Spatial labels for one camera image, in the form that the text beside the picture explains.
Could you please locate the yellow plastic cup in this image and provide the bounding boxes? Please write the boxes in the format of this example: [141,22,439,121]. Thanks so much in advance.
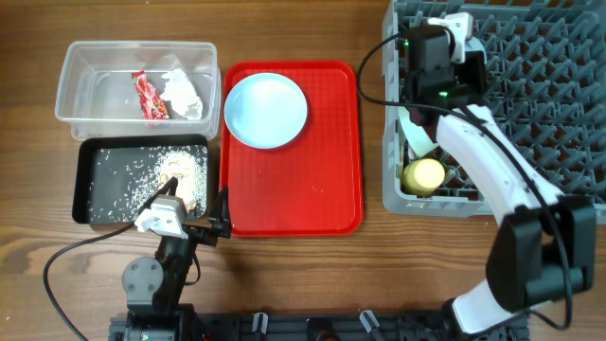
[401,158,446,196]

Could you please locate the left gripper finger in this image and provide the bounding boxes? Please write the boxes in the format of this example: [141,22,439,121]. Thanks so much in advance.
[207,186,232,239]
[146,177,178,208]

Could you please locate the rice and food scraps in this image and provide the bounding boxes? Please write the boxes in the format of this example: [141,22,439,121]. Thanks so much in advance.
[86,145,208,224]

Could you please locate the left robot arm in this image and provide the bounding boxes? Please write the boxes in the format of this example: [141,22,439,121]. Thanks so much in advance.
[108,177,232,341]

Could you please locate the white tissue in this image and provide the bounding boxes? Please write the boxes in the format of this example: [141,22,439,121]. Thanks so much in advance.
[160,68,204,119]

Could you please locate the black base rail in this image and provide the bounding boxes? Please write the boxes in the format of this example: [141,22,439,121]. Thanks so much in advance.
[108,310,529,341]

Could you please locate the light blue bowl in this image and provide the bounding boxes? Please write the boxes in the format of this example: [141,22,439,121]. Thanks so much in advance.
[465,37,486,53]

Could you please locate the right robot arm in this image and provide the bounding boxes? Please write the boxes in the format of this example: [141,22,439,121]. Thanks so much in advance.
[401,25,597,340]

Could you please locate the green bowl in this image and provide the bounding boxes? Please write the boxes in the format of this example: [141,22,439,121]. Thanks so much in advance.
[398,107,438,157]

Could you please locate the red snack wrapper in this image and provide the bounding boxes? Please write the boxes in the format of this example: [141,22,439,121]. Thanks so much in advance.
[131,70,169,120]

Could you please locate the clear plastic waste bin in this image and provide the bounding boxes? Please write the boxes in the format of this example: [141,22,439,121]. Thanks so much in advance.
[55,41,222,140]

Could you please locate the red serving tray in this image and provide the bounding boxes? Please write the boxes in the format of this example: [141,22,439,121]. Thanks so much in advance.
[220,61,364,238]

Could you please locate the black food waste tray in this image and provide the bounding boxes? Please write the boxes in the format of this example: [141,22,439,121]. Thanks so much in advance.
[72,135,210,224]

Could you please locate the grey dishwasher rack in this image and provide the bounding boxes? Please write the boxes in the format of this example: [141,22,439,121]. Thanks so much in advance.
[382,0,605,224]

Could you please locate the light blue plate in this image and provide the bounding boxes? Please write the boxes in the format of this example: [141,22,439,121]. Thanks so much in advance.
[223,72,308,150]

